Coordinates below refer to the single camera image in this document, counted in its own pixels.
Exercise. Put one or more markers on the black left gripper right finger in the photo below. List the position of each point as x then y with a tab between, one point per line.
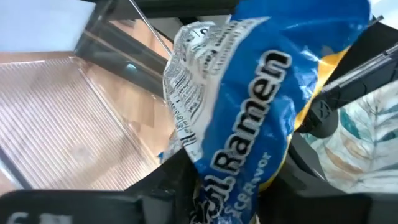
295	202

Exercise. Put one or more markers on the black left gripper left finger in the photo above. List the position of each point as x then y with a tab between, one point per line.
155	205

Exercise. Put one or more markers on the blue Maruchan ramen packet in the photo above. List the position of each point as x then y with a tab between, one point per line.
248	93

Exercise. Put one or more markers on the leaf-patterned cloth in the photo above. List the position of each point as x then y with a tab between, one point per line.
367	149

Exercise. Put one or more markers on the clear plastic bin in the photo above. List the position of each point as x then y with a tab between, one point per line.
62	124

